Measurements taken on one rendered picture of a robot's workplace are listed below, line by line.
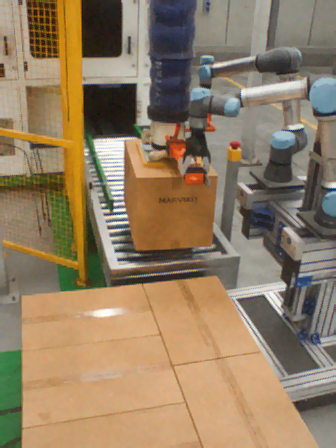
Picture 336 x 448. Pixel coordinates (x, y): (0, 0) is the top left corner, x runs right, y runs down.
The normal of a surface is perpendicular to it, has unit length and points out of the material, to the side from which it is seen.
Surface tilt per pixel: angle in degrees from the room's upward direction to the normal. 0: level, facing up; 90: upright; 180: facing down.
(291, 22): 90
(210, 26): 90
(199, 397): 0
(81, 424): 0
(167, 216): 90
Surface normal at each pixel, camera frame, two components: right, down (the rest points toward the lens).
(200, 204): 0.18, 0.46
